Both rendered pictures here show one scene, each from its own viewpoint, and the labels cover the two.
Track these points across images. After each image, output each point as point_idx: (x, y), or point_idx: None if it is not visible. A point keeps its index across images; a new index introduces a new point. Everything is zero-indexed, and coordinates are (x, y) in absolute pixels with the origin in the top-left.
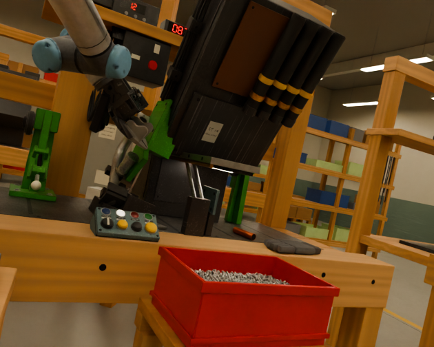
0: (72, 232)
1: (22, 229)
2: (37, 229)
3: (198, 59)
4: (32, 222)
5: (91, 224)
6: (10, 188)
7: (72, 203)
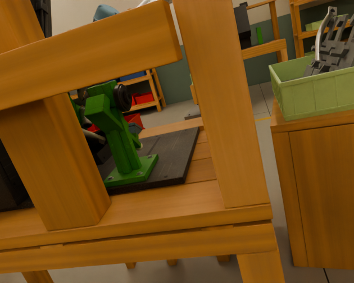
0: (150, 128)
1: (172, 123)
2: (166, 125)
3: (50, 36)
4: (164, 129)
5: (137, 131)
6: (154, 157)
7: (107, 169)
